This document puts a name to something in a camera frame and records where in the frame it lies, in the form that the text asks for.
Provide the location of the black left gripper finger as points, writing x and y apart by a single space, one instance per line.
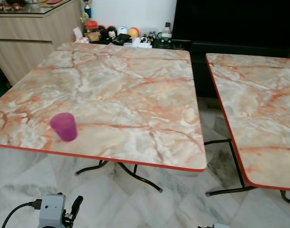
77 204

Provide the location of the purple plastic cup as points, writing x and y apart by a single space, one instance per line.
64 127

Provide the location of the large marble folding table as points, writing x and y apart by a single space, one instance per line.
121 95

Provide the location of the light wooden cabinet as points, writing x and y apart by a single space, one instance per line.
31 42

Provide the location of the white card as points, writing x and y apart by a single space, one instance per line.
78 34

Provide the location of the black wallet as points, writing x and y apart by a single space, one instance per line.
121 39

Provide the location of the red lidded snack jar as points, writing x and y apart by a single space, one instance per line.
91 32

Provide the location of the white small box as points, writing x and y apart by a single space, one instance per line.
141 42

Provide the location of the black plush toy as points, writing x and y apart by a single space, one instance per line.
107 32

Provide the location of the white round toy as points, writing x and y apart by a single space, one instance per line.
122 30

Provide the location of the orange round toy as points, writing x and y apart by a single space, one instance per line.
134 32

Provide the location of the gold trophy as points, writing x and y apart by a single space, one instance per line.
87 10

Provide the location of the clear bottle with black cap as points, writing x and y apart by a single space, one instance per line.
167 31

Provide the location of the black television screen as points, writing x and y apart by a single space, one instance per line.
230 21

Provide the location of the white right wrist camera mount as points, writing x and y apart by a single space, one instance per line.
221 226

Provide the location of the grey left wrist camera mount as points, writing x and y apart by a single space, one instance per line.
51 210

